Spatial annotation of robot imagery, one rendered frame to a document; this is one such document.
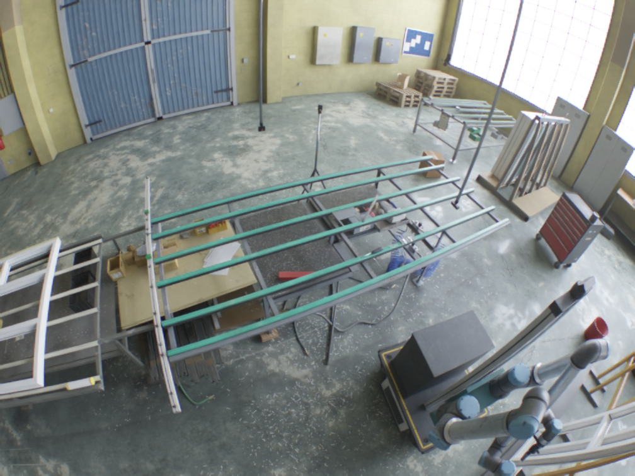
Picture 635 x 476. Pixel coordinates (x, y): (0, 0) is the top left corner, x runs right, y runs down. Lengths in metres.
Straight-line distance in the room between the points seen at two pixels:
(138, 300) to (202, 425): 1.15
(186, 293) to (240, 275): 0.47
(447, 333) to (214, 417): 1.92
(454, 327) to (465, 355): 0.22
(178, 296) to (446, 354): 1.98
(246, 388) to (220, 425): 0.40
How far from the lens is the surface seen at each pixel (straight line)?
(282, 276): 2.32
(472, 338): 2.15
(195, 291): 2.34
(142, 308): 2.42
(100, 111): 7.76
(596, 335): 4.43
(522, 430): 1.27
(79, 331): 2.66
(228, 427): 2.55
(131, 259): 2.72
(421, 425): 2.35
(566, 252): 4.78
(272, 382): 2.59
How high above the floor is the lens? 2.48
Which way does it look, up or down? 45 degrees down
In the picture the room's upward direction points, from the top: 5 degrees clockwise
